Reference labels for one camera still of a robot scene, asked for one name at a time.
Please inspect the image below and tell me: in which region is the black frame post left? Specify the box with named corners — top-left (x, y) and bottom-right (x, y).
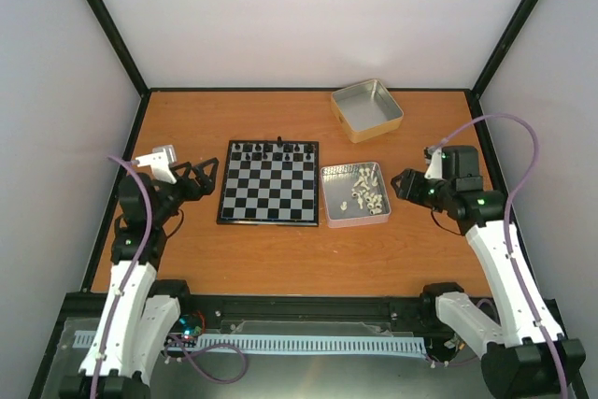
top-left (85, 0), bottom-right (150, 97)

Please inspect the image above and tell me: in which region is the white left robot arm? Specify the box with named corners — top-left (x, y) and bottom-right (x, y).
top-left (58, 148), bottom-right (219, 398)

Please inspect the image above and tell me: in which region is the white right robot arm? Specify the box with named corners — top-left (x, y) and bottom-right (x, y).
top-left (392, 146), bottom-right (586, 398)

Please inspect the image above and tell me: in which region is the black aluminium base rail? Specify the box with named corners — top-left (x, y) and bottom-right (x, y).
top-left (64, 293), bottom-right (560, 325)

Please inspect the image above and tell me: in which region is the black and silver chessboard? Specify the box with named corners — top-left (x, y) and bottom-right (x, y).
top-left (216, 139), bottom-right (320, 227)

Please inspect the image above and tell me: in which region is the gold square tin box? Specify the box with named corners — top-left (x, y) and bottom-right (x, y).
top-left (331, 78), bottom-right (405, 144)

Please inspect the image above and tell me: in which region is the black frame post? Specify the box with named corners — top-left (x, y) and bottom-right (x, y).
top-left (468, 0), bottom-right (539, 104)
top-left (85, 0), bottom-right (150, 97)

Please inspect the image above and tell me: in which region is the light blue slotted cable duct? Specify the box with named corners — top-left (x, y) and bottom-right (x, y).
top-left (73, 329), bottom-right (429, 361)

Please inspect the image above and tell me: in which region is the silver embossed tin tray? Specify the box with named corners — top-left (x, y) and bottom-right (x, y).
top-left (320, 162), bottom-right (392, 229)

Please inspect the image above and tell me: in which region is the black frame post right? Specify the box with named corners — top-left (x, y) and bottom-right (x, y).
top-left (468, 0), bottom-right (539, 104)

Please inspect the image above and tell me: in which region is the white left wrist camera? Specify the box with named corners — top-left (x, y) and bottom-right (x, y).
top-left (132, 145), bottom-right (177, 184)

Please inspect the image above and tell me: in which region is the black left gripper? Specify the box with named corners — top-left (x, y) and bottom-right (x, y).
top-left (152, 158), bottom-right (221, 224)

